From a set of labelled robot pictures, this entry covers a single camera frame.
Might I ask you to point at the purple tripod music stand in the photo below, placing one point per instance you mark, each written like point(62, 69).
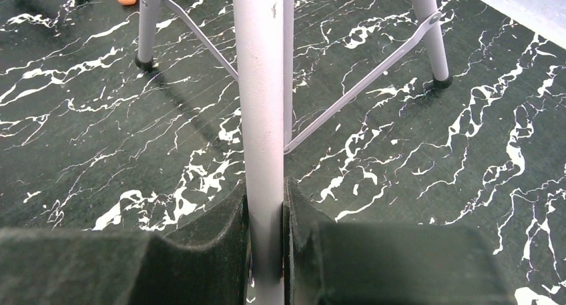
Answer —
point(264, 71)

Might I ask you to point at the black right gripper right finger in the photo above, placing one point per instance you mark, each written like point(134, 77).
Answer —
point(326, 262)

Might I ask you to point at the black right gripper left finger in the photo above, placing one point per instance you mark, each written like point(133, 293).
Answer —
point(203, 262)

